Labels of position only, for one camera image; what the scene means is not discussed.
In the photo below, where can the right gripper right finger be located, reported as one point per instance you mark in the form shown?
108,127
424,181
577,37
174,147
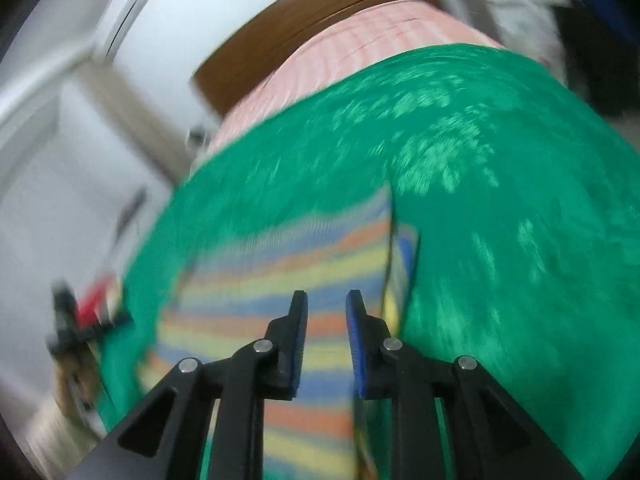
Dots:
447,419

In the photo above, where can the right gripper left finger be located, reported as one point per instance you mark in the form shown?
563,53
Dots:
206,420

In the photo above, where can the striped knit sweater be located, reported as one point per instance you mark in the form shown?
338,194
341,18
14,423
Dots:
282,295

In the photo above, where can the left hand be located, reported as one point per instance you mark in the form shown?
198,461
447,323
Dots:
77,382

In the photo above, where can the red folded cloth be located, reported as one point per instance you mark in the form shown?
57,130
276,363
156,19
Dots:
91,305

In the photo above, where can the beige curtain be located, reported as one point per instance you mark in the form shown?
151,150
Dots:
160,144

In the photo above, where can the small white fan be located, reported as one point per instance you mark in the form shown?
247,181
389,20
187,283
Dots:
197,139

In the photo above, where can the green satin bedspread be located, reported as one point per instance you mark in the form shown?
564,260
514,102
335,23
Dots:
478,205

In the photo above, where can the white air conditioner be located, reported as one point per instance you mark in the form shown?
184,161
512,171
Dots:
114,26

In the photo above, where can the wooden headboard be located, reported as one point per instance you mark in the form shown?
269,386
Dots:
264,43

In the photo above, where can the black jacket on chair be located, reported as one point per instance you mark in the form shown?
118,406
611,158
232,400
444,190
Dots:
601,67

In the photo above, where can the pink striped bed sheet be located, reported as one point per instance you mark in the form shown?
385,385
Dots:
365,38

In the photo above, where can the white desk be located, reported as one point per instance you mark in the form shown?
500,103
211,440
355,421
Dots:
524,26

